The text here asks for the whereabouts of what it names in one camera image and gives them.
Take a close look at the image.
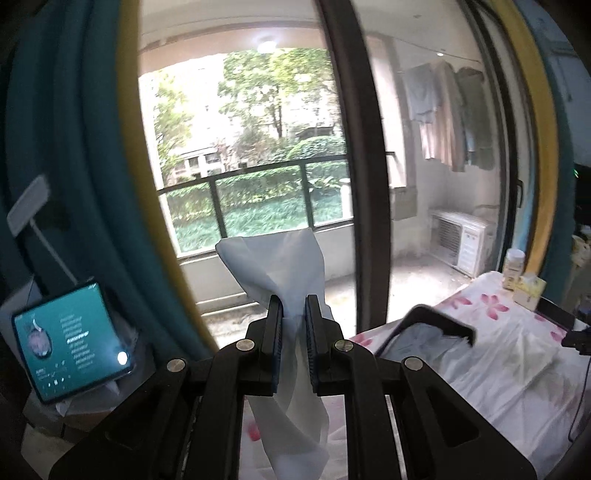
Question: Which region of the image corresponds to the white plastic jar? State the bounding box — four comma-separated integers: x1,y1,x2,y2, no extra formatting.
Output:
502,248,525,291

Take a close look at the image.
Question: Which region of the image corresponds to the tablet with teal screen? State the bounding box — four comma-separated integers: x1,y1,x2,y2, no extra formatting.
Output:
11,281,134,405

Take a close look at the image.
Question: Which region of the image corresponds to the hanging blue shirt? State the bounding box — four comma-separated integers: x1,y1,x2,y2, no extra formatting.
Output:
404,63,441,124

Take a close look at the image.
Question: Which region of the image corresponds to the light blue large garment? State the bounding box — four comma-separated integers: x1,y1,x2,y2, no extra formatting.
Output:
215,229,332,479

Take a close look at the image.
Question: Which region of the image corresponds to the black balcony railing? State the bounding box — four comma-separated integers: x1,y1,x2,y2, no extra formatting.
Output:
159,155,353,254

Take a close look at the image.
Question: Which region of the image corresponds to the hanging grey green garment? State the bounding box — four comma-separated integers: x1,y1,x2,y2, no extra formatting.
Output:
456,67,495,170

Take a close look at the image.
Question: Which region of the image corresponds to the teal and yellow right curtain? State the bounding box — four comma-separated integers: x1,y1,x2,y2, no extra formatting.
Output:
475,1,575,304

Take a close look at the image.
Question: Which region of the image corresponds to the white charger with cable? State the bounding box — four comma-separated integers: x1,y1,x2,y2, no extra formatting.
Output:
6,174,78,285

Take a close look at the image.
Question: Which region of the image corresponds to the floral white bed sheet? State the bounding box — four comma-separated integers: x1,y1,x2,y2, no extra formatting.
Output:
237,270,591,480

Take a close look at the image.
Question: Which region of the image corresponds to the dark window frame post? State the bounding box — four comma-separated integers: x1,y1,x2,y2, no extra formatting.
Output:
315,0,392,333

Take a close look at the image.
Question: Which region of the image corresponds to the teal and yellow left curtain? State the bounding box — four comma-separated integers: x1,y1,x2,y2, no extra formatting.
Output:
1,1,216,360

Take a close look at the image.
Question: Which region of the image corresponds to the hanging pink garment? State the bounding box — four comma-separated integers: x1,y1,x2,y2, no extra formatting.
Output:
420,61,467,172

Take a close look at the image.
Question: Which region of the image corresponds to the white air conditioner unit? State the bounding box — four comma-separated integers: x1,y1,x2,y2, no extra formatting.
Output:
430,210,495,278

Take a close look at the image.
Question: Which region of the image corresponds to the yellow tissue box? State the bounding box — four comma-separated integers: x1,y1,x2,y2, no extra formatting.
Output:
513,273,546,311

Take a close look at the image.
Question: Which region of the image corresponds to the teal and yellow curtain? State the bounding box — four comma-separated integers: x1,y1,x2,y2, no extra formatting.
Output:
1,1,216,360
475,1,575,304

